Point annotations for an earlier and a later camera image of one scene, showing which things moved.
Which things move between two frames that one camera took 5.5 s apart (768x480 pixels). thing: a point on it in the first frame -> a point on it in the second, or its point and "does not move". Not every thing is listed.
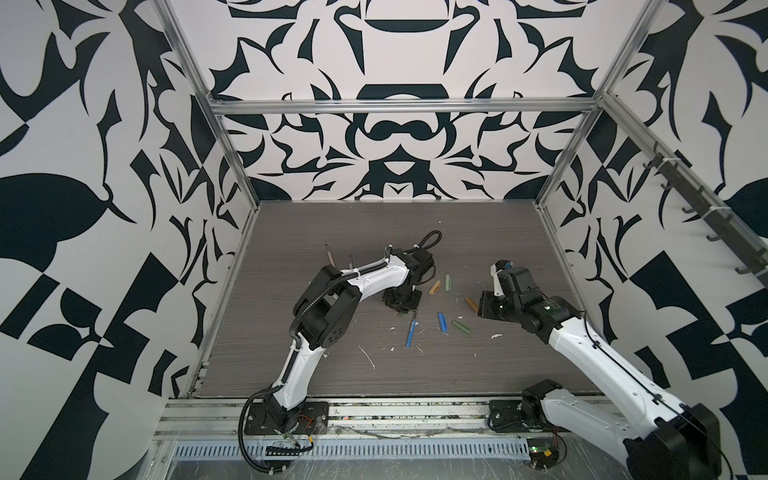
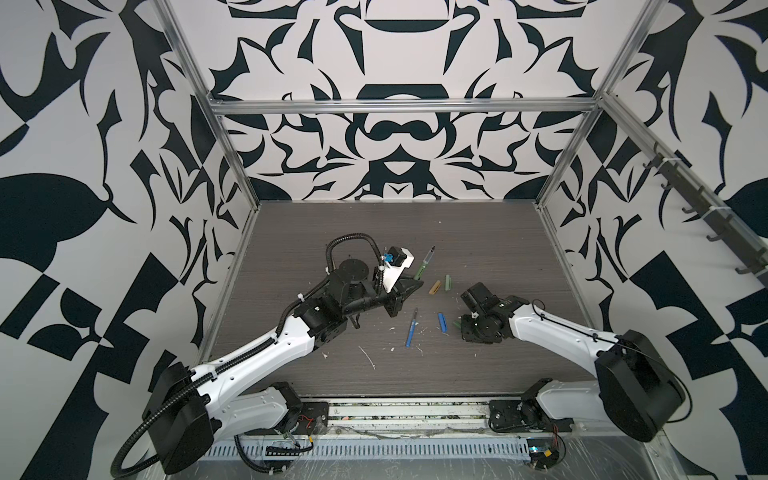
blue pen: [410, 335] does not move
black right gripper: [485, 299] -> [466, 334]
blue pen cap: [443, 322] does not move
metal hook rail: [681, 175] does not move
